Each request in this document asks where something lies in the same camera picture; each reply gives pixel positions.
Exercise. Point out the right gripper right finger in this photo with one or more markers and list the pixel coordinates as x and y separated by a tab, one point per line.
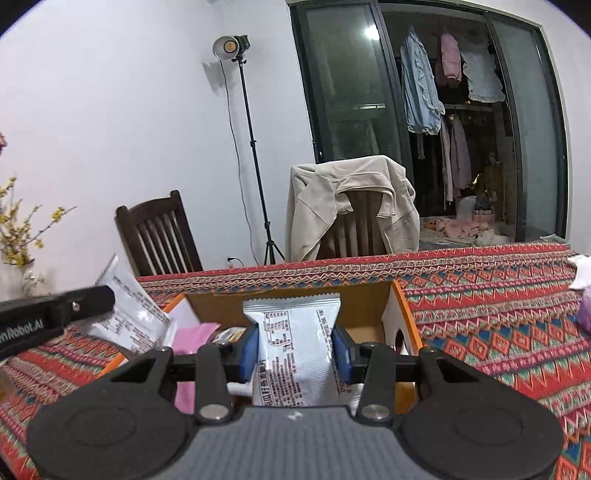
372	365

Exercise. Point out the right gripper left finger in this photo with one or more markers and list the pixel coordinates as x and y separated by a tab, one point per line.
216	365

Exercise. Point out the white snack packet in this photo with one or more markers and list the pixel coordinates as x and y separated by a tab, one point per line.
296	361
135	324

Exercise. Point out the floral ceramic vase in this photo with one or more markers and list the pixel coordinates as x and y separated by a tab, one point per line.
31	280

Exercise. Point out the pink snack packet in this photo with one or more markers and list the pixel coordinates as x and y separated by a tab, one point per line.
188	341

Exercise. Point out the yellow flower branches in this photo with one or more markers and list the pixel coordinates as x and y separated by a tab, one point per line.
18	235

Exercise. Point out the orange cardboard snack box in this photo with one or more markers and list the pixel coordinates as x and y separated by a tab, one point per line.
370	313

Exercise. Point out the dark wooden chair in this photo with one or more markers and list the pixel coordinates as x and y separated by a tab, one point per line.
157	237

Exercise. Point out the chair with beige jacket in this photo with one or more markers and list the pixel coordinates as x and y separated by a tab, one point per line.
357	233

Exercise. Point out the red patterned tablecloth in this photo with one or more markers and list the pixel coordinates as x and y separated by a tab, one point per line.
507	310

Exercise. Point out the beige jacket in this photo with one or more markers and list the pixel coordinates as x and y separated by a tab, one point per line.
319	194

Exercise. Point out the purple tissue pack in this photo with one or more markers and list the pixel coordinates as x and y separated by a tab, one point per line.
584	313

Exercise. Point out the light blue hanging shirt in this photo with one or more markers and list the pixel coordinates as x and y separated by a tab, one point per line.
423	109

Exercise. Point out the dark sliding glass door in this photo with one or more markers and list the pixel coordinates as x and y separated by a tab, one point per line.
465	98

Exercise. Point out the white hanging top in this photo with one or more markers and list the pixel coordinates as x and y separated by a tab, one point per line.
479	67

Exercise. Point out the studio light on stand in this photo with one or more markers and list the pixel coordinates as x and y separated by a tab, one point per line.
232	48

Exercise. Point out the pink hanging garment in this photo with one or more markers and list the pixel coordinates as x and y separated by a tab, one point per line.
449	65

